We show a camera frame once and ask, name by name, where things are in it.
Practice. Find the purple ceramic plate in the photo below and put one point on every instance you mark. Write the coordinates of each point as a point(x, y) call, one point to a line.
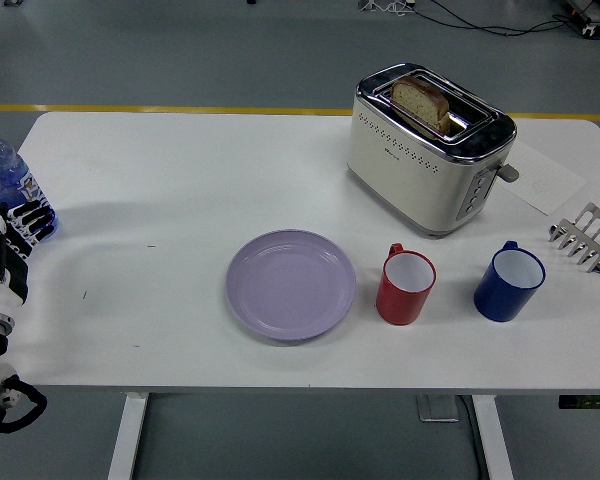
point(291, 286)

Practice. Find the clear plastic water bottle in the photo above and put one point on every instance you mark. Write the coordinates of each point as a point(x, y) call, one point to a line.
point(5, 172)

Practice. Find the red enamel mug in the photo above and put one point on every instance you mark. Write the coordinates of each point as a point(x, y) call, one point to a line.
point(397, 300)

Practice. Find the cream and chrome toaster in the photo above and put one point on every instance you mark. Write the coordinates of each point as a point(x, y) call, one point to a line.
point(420, 175)

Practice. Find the brown bread slice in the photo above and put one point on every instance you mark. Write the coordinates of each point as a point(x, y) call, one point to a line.
point(420, 102)

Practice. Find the blue enamel mug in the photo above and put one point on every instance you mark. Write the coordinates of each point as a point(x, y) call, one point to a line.
point(497, 300)

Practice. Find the white paper sheet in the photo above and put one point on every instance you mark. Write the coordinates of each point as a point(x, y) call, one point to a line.
point(545, 182)

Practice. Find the silver metal toast rack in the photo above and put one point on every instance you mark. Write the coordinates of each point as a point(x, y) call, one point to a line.
point(587, 235)

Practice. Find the black table control box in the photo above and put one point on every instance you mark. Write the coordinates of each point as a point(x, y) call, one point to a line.
point(587, 401)

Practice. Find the grey under-table bracket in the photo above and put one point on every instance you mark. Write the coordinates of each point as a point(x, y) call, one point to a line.
point(437, 409)

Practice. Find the metal frame equipment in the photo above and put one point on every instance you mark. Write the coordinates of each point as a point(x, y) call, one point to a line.
point(597, 20)

